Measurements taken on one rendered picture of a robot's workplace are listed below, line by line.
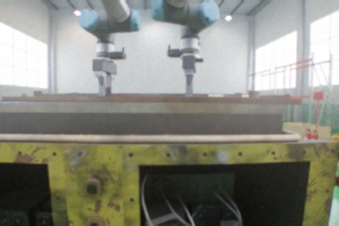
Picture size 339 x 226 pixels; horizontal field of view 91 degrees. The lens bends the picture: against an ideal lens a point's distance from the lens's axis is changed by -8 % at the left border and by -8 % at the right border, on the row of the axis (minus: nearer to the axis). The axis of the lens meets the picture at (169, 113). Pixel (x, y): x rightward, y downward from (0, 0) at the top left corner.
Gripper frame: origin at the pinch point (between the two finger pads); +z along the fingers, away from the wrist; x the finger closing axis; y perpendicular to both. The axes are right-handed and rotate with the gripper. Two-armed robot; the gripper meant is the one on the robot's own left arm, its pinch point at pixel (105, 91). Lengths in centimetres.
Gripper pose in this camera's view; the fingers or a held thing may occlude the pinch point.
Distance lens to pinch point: 84.5
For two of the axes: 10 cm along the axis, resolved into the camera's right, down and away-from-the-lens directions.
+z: -0.1, 10.0, 0.8
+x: -1.7, 0.8, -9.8
